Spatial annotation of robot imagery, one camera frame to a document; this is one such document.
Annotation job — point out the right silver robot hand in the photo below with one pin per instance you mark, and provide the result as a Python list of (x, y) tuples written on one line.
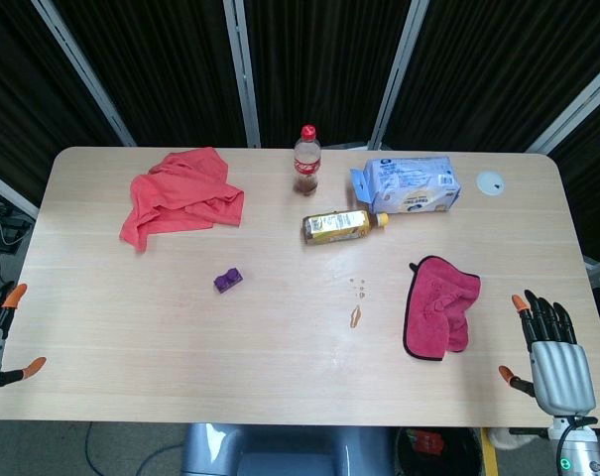
[(560, 364)]

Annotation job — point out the pink towel with black trim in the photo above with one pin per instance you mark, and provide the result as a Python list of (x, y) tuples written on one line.
[(441, 310)]

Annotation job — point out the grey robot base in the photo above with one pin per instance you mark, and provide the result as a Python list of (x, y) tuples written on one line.
[(289, 451)]

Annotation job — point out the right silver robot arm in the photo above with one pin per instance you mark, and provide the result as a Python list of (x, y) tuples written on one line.
[(579, 448)]

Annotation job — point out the coral red crumpled cloth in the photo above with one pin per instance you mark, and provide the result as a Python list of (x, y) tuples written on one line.
[(180, 196)]

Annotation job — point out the black power strip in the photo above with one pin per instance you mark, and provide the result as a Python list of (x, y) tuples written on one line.
[(2, 225)]

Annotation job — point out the black waste bin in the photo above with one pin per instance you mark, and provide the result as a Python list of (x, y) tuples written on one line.
[(441, 448)]

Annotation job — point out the light blue snack bag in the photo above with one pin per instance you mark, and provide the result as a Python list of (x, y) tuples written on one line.
[(408, 186)]

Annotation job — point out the purple toy brick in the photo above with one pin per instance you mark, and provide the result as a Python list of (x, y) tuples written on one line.
[(228, 280)]

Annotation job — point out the yellow tea bottle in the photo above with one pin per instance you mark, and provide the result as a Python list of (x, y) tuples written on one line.
[(339, 226)]

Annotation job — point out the cola bottle with red cap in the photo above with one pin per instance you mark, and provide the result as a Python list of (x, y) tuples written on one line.
[(307, 163)]

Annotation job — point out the grey partition post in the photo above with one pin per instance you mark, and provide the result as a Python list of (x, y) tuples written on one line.
[(572, 109), (84, 69), (396, 74), (242, 74)]

